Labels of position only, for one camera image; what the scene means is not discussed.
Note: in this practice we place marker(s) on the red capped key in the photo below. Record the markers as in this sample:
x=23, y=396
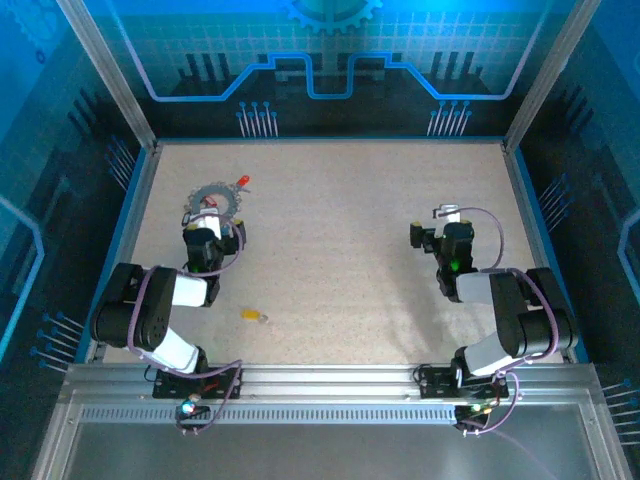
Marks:
x=210, y=201

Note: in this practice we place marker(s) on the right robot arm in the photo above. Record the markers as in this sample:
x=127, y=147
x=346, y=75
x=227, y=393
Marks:
x=540, y=310

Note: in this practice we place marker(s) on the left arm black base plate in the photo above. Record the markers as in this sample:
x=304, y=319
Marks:
x=170, y=387

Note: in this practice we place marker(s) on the yellow capped key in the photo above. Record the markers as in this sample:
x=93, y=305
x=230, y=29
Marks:
x=249, y=314

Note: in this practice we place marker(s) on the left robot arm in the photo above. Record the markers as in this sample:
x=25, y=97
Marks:
x=115, y=300

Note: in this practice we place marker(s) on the aluminium frame post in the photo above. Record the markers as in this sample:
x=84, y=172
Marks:
x=550, y=75
x=110, y=75

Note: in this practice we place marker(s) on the aluminium side rail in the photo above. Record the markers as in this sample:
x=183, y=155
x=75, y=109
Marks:
x=140, y=210
x=525, y=210

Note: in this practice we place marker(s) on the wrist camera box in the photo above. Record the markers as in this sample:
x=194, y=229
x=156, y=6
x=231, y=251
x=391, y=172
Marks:
x=207, y=220
x=447, y=212

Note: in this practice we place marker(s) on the aluminium mounting rail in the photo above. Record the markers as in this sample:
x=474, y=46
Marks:
x=325, y=380

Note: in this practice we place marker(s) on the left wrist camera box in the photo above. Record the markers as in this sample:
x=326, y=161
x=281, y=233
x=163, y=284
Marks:
x=207, y=220

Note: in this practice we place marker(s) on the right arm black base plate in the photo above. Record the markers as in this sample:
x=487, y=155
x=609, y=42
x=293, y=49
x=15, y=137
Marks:
x=435, y=385

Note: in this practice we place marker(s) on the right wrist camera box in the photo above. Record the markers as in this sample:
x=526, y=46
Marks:
x=447, y=212

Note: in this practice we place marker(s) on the small circuit board with LED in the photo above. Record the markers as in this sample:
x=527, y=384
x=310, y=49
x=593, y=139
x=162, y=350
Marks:
x=475, y=410
x=190, y=407

